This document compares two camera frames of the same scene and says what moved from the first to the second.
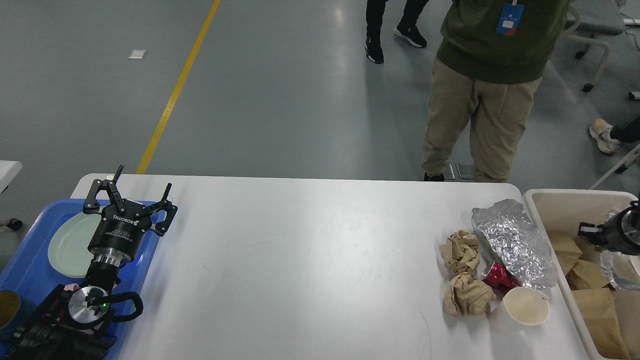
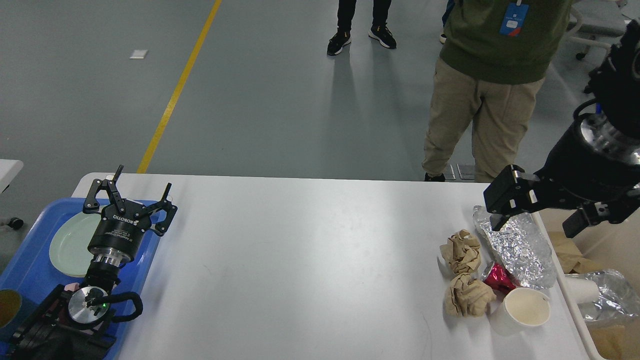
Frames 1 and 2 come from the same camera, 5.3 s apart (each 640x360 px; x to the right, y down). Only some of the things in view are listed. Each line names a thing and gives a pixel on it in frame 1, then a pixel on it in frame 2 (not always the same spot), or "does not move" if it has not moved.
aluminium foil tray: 619,266 to 618,297
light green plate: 68,247 does not move
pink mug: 72,287 does not move
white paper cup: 635,260 to 584,291
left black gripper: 121,231 does not move
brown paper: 467,297 does not move
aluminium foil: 506,234 does not move
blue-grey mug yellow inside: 13,311 does not move
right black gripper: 621,230 to 577,173
